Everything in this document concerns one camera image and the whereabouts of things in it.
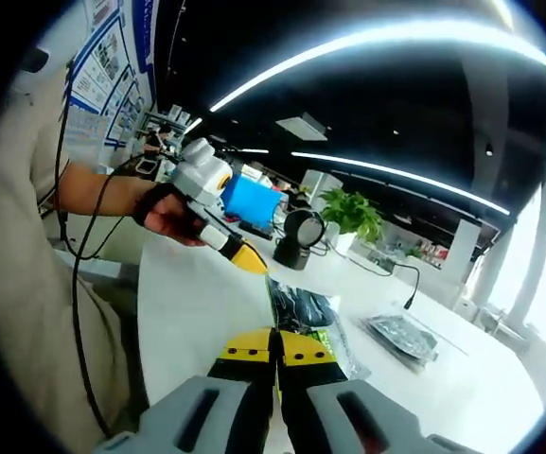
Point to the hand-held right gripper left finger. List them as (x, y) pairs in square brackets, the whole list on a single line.
[(234, 402)]

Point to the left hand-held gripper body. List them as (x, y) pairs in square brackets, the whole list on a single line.
[(199, 179)]

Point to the blue plastic bin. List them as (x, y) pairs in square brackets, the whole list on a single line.
[(253, 201)]

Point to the grey silver sheet goods packet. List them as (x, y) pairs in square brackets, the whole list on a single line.
[(400, 338)]

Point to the ceiling air vent unit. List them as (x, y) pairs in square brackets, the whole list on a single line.
[(303, 127)]

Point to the ceiling light strip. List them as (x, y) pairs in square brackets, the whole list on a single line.
[(395, 32), (395, 173)]

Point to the black barcode scanner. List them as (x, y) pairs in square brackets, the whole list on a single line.
[(291, 257)]

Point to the white storage shelf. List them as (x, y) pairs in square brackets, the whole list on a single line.
[(175, 116)]

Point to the wall poster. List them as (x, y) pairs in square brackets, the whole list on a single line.
[(107, 61)]

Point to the black flat box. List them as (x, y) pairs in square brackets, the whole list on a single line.
[(256, 231)]

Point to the potted green plant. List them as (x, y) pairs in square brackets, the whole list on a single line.
[(353, 213)]

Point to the person's beige clothing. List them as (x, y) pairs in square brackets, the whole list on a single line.
[(22, 284)]

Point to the person's left hand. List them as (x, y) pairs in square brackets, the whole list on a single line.
[(168, 217)]

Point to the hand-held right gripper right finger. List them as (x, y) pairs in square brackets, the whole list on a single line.
[(320, 402)]

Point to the white chest device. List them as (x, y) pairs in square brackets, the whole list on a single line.
[(36, 59)]

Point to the green black sheet goods packet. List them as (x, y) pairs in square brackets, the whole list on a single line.
[(301, 305)]

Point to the white table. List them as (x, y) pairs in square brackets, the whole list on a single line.
[(197, 307)]

